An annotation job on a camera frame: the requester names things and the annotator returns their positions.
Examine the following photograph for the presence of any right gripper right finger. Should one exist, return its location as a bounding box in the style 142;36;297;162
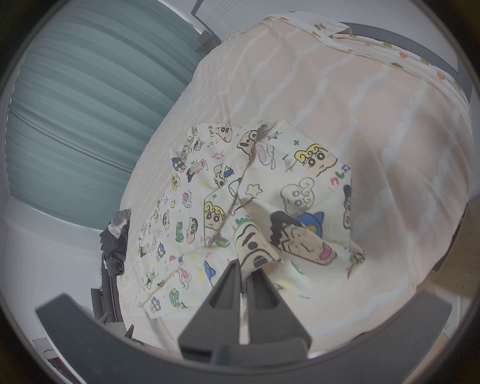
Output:
245;271;313;357

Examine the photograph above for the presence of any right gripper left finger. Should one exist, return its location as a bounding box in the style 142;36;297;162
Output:
178;259;241;361

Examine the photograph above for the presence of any white printed pyjama top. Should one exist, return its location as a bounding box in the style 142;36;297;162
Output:
136;120;366;321

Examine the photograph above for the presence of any pile of clothes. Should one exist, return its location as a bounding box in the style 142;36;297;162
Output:
99;209;132;276

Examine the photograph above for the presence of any bed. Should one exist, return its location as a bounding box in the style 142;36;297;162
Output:
116;0;474;357

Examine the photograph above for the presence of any black low cabinet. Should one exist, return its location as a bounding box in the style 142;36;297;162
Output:
91;262;121;324

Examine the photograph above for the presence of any blue-green curtain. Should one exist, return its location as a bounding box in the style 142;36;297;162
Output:
7;109;177;231
9;0;222;124

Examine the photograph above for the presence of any grey bedside table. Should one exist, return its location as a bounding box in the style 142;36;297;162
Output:
197;29;222;49

